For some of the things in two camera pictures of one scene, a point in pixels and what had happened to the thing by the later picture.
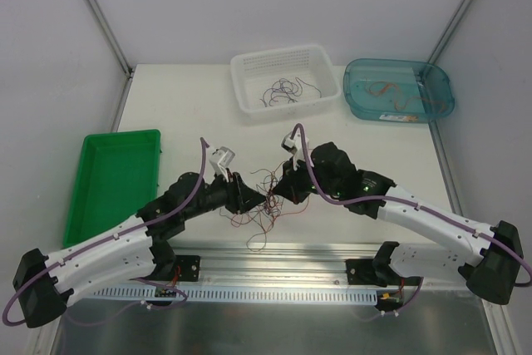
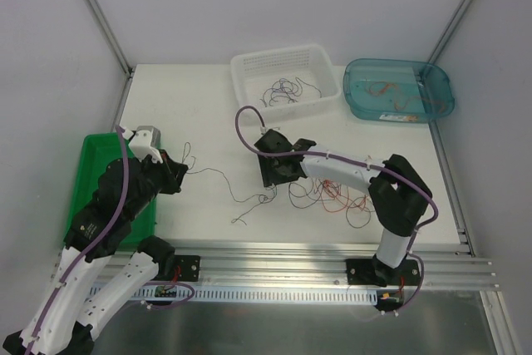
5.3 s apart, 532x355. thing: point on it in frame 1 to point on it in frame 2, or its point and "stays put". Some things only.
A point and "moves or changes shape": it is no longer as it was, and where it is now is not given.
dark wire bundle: [264, 215] moves or changes shape
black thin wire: [298, 80] stays put
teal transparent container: [398, 90] stays put
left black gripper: [238, 192] to [167, 170]
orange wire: [268, 213] moves or changes shape
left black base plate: [189, 268] stays put
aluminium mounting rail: [308, 265] stays put
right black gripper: [295, 183] to [270, 168]
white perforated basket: [283, 82] stays put
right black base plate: [362, 272] stays put
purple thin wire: [282, 86] stays put
